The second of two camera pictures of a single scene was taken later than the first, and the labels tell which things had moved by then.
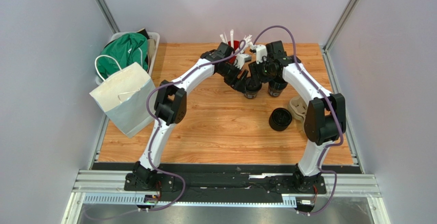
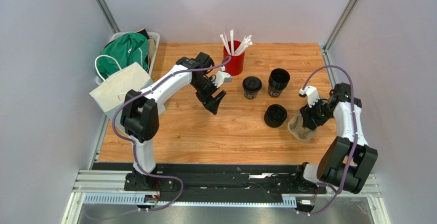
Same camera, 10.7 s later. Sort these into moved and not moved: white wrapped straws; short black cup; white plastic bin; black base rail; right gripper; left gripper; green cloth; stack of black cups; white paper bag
Moved: right gripper; short black cup; left gripper
Not moved: white wrapped straws; white paper bag; stack of black cups; black base rail; green cloth; white plastic bin
